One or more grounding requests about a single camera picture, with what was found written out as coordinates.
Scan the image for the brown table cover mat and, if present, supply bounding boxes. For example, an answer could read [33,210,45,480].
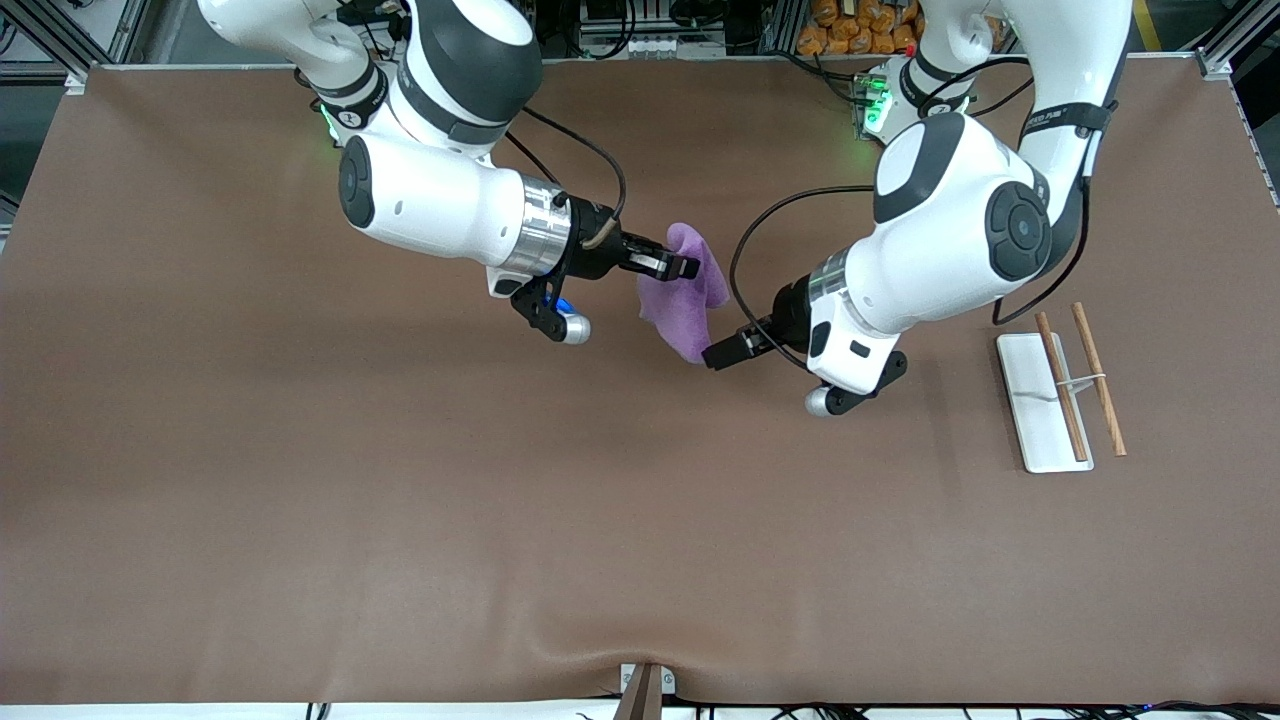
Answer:
[0,55,1280,706]

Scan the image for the purple cloth towel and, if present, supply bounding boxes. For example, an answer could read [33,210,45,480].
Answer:
[637,222,732,366]

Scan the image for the aluminium frame profile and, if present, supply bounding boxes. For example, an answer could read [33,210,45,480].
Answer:
[0,0,151,96]
[1195,0,1280,83]

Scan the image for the brown flat bar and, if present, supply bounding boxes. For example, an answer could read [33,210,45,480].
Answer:
[612,664,664,720]

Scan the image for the orange snack packets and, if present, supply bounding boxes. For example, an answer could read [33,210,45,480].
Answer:
[797,0,926,57]

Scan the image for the grey metal table bracket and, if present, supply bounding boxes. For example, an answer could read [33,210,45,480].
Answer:
[619,662,677,697]

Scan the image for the white towel rack wooden rods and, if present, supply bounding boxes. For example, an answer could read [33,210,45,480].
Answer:
[996,302,1128,474]

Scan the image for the grey electronics box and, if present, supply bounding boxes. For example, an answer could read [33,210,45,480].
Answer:
[580,0,731,59]

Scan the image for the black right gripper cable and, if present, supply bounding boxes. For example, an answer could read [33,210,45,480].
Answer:
[500,105,629,251]

